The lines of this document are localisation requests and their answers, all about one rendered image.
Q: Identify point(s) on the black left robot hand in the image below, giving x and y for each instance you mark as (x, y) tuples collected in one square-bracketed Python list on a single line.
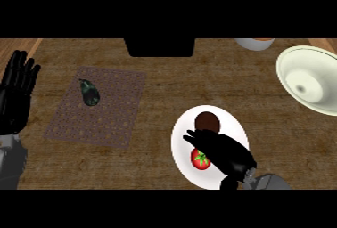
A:
[(15, 98)]

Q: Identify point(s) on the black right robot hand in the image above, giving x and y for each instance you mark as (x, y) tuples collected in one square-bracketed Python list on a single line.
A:
[(228, 153)]

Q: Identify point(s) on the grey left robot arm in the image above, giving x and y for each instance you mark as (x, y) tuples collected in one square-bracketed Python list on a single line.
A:
[(9, 160)]

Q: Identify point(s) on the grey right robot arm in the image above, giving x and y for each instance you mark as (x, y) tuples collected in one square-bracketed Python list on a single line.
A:
[(265, 182)]

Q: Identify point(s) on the red tomato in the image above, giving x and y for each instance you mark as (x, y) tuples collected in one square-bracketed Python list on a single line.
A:
[(200, 160)]

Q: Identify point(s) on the white oval plate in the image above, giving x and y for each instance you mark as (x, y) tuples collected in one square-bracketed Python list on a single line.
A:
[(183, 154)]

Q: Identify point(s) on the cream white bowl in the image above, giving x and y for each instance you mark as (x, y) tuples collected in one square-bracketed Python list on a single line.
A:
[(311, 83)]

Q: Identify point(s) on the dark brown round food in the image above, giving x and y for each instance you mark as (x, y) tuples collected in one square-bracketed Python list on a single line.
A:
[(207, 121)]

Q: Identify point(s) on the dark eggplant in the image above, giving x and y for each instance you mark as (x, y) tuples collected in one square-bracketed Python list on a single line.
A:
[(90, 93)]

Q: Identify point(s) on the brown patterned placemat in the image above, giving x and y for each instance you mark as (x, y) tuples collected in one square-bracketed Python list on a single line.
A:
[(96, 107)]

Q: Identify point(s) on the black appliance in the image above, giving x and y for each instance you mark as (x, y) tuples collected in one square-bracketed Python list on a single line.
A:
[(160, 47)]

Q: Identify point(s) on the grey round container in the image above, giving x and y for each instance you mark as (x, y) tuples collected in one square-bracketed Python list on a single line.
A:
[(254, 43)]

